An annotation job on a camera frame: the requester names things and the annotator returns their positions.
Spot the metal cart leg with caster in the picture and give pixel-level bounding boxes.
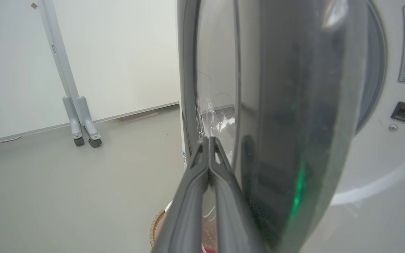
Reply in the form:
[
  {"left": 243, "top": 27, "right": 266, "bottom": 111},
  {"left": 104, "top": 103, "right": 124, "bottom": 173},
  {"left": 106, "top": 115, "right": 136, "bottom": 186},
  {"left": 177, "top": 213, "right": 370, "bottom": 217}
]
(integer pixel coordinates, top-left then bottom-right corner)
[{"left": 35, "top": 0, "right": 103, "bottom": 148}]

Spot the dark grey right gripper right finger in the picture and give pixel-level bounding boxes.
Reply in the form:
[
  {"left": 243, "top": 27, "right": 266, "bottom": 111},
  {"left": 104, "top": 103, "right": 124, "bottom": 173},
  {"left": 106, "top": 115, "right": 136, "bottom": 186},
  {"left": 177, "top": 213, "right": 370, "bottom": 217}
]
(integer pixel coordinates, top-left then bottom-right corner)
[{"left": 209, "top": 136, "right": 270, "bottom": 253}]

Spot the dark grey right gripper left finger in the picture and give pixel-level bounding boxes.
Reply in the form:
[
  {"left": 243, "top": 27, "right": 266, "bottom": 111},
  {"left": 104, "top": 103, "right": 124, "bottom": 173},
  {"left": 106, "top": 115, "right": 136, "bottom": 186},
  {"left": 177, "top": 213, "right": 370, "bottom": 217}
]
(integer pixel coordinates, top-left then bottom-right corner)
[{"left": 151, "top": 136, "right": 210, "bottom": 253}]

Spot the white front-load washing machine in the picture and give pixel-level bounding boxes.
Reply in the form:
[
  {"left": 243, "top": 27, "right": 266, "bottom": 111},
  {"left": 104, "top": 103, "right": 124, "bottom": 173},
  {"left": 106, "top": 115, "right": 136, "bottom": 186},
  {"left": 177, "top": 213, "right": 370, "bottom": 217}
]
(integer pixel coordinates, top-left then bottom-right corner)
[{"left": 179, "top": 0, "right": 405, "bottom": 253}]

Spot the round black glass washer door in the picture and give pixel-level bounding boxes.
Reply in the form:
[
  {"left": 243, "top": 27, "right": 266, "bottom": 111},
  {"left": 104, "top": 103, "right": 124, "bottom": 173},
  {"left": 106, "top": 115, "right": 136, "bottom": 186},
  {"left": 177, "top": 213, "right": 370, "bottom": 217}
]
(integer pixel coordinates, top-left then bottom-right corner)
[{"left": 177, "top": 0, "right": 369, "bottom": 253}]

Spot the cream perforated laundry basket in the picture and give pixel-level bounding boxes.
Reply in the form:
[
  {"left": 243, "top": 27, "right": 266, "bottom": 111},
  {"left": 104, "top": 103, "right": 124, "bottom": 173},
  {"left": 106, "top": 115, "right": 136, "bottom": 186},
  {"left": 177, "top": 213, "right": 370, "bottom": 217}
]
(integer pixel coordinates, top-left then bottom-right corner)
[{"left": 149, "top": 200, "right": 220, "bottom": 253}]

